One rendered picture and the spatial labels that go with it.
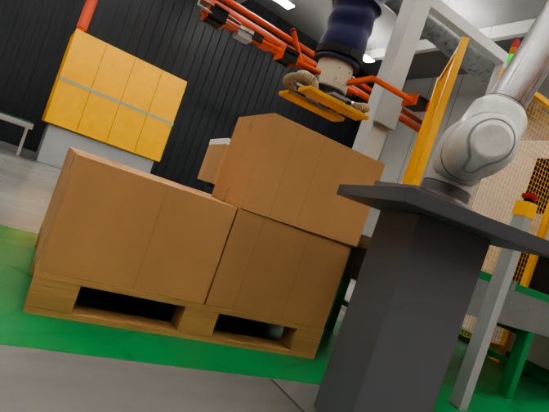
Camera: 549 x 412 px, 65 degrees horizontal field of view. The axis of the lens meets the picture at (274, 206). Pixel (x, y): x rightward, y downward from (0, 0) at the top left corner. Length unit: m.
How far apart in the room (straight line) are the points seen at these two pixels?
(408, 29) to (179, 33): 9.82
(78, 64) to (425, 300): 8.20
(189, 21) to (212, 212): 11.62
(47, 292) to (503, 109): 1.47
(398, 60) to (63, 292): 2.89
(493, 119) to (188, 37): 12.13
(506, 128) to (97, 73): 8.26
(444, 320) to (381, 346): 0.20
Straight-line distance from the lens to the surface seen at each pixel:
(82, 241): 1.60
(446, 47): 9.89
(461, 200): 1.43
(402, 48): 3.70
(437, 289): 1.37
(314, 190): 1.84
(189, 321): 1.76
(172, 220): 1.63
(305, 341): 2.03
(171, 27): 12.95
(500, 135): 1.21
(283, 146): 1.75
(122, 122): 9.04
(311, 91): 1.89
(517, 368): 2.94
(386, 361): 1.36
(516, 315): 2.77
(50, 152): 8.94
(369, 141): 3.46
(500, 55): 5.95
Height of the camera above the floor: 0.58
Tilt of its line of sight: level
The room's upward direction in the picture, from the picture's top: 19 degrees clockwise
